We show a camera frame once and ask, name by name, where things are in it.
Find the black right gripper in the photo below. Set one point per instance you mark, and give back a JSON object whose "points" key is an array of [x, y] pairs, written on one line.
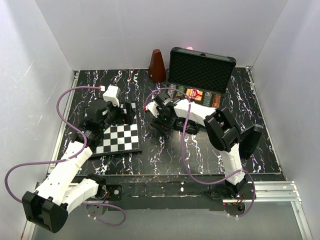
{"points": [[157, 122]]}

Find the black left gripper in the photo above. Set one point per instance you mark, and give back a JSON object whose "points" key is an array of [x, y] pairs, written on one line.
{"points": [[123, 118]]}

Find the red playing card box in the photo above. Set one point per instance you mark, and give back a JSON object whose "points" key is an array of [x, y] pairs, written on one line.
{"points": [[194, 94]]}

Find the black poker chip case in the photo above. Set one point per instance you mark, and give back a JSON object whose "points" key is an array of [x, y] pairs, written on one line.
{"points": [[198, 70]]}

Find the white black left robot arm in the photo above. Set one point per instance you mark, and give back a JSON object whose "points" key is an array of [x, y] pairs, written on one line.
{"points": [[49, 205]]}

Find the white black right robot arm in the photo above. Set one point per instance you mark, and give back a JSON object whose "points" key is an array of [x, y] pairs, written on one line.
{"points": [[225, 135]]}

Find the black white chessboard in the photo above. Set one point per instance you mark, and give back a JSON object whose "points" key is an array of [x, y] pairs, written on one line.
{"points": [[121, 138]]}

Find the pink grey chip stack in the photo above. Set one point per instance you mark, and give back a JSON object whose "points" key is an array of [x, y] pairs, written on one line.
{"points": [[171, 91]]}

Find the green yellow chip stack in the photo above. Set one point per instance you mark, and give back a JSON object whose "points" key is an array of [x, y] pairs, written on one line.
{"points": [[180, 92]]}

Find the brown wooden metronome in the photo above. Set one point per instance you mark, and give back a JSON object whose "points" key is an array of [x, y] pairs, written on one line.
{"points": [[156, 69]]}

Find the orange black chip stack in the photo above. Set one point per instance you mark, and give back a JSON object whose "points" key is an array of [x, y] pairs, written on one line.
{"points": [[216, 100]]}

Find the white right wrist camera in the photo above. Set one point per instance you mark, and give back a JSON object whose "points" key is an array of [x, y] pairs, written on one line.
{"points": [[152, 107]]}

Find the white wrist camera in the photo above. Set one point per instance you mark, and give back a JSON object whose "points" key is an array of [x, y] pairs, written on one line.
{"points": [[152, 107], [112, 94]]}

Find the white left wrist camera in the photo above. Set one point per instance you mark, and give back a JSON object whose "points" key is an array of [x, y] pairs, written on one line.
{"points": [[112, 94]]}

